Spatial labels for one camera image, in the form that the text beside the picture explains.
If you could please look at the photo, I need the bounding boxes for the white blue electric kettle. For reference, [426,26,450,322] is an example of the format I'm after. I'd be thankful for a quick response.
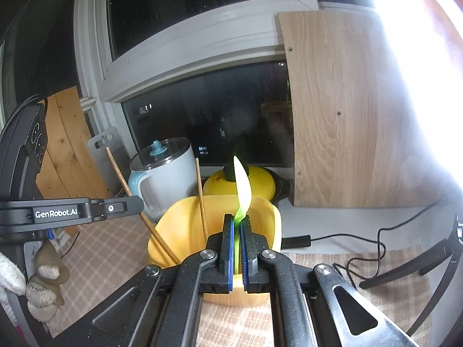
[128,137,198,223]

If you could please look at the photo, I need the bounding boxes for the green plastic spoon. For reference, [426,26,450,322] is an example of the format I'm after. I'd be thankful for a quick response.
[233,156,252,274]

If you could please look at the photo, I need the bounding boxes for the yellow plastic utensil bin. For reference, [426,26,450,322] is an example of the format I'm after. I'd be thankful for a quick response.
[146,193,283,308]

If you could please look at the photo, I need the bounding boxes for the white window frame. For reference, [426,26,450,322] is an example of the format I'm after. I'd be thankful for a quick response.
[73,0,373,155]

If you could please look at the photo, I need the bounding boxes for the red wooden chopstick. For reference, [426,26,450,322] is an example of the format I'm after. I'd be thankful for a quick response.
[195,158,209,241]
[105,147,181,264]

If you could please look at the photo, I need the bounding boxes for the grey plastic cutting board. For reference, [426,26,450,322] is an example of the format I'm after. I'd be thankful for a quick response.
[86,125,133,192]

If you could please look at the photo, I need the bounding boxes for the white knit gloved hand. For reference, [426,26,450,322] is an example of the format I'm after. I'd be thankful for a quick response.
[1,240,70,332]

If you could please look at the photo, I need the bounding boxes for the black handled scissors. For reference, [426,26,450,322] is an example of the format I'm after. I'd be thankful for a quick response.
[112,186,126,198]

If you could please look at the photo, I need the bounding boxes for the orange pine wood board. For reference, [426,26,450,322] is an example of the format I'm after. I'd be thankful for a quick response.
[34,85,112,237]

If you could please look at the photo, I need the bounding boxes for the white ring light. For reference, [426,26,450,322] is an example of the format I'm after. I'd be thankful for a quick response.
[373,0,462,187]

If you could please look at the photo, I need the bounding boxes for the light oak wood panel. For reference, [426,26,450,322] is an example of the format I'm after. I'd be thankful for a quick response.
[278,10,456,208]

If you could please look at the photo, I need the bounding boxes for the black ring light cable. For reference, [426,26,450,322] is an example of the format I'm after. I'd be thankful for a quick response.
[281,194,457,290]

